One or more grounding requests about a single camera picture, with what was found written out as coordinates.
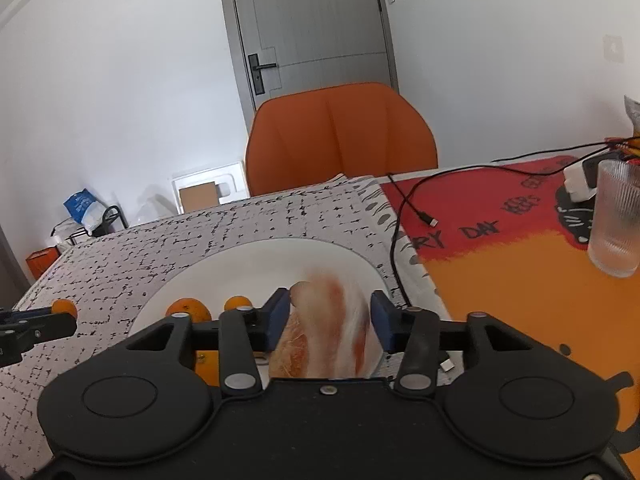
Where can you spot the white power adapter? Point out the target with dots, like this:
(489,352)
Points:
(580,180)

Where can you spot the ribbed clear glass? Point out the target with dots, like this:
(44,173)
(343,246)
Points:
(615,220)

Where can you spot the white framed cardboard box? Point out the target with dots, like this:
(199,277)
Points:
(205,175)

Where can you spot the grey patterned tablecloth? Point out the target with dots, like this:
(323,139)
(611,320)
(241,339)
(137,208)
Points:
(150,245)

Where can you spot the orange chair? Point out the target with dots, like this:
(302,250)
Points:
(340,140)

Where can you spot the white ceramic plate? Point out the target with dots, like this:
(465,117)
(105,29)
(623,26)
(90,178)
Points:
(250,270)

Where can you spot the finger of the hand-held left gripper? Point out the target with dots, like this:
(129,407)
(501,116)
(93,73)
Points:
(50,326)

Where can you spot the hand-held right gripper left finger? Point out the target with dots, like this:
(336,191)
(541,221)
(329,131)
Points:
(277,317)

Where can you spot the plain grey door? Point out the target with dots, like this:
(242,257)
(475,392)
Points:
(10,270)

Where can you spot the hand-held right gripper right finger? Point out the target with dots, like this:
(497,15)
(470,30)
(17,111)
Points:
(382,320)

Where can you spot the brown cardboard piece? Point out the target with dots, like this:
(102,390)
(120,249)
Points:
(199,197)

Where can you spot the white wall socket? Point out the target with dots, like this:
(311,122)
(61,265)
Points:
(613,48)

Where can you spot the large pink pomelo segment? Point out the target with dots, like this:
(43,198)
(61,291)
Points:
(335,320)

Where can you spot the small kumquat orange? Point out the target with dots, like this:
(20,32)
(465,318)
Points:
(237,303)
(64,306)

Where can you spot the orange cardboard box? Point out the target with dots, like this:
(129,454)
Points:
(42,262)

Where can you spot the clear plastic bag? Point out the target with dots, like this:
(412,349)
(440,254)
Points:
(152,207)

